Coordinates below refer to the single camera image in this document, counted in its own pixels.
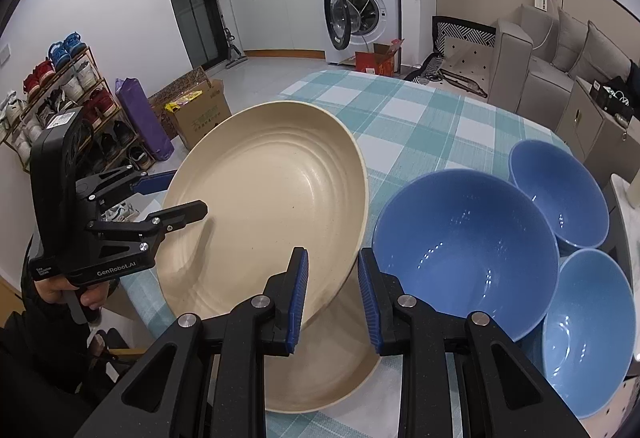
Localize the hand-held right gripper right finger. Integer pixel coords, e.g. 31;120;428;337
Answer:
357;248;591;438

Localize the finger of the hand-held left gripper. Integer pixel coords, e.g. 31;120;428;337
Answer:
75;169;176;209
85;199;209;249

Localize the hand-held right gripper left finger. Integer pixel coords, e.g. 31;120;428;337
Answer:
75;247;311;438

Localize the beige ridged plate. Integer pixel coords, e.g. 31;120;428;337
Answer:
154;101;370;336
262;283;382;414

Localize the blue bowl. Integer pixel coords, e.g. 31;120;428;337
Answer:
541;248;637;420
372;168;560;344
509;139;611;255

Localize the person's left forearm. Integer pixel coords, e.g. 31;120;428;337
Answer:
0;298;108;438

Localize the person's left hand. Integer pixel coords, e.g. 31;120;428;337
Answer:
33;275;118;310

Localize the purple bag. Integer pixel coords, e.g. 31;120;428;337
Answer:
115;77;175;162

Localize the brown cardboard box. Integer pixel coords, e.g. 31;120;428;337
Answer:
165;78;232;149

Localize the upright floor cleaner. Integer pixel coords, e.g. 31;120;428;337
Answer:
223;29;247;69

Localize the teal checked tablecloth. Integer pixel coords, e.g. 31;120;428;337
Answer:
120;70;573;438

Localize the white kitchen counter cabinet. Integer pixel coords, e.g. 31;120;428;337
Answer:
227;0;331;59

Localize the red cardboard box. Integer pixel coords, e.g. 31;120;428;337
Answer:
355;38;405;75

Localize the beige diamond pattern floor mat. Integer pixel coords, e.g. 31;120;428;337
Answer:
440;36;493;94

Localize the white marble coffee table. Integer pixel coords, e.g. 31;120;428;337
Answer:
609;172;640;264

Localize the grey sofa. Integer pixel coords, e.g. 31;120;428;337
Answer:
487;3;640;119

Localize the grey side cabinet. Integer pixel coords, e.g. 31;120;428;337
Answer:
555;76;640;174

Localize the black white patterned cushion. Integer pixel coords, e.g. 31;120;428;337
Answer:
402;16;498;96

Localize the black box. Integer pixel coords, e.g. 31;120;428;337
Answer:
589;76;636;114

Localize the grey sofa cushion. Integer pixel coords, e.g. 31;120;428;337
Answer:
570;21;632;84
552;8;588;72

